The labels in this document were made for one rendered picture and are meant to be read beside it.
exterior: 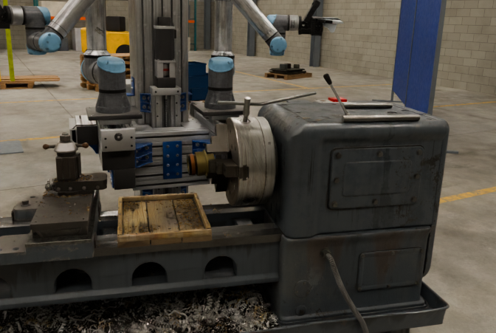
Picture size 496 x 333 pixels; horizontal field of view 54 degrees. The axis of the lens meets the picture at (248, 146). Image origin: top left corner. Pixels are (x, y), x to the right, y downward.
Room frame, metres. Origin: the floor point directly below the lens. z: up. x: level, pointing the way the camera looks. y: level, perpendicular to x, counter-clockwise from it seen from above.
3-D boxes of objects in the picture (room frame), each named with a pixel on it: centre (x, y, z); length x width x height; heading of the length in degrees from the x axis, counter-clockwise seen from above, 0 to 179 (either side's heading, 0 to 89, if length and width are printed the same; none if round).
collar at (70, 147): (1.61, 0.62, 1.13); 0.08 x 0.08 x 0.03
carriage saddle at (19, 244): (1.52, 0.65, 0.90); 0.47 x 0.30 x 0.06; 14
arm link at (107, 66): (2.13, 0.61, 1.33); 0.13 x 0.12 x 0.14; 42
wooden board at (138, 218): (1.60, 0.30, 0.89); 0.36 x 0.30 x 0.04; 14
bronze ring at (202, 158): (1.64, 0.16, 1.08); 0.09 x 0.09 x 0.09; 14
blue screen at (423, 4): (8.08, -2.62, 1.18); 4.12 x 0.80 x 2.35; 170
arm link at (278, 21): (2.43, -0.13, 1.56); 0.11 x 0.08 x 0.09; 89
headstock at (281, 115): (1.79, -0.37, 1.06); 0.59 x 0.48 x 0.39; 104
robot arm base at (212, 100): (2.30, 0.14, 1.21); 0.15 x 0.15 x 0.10
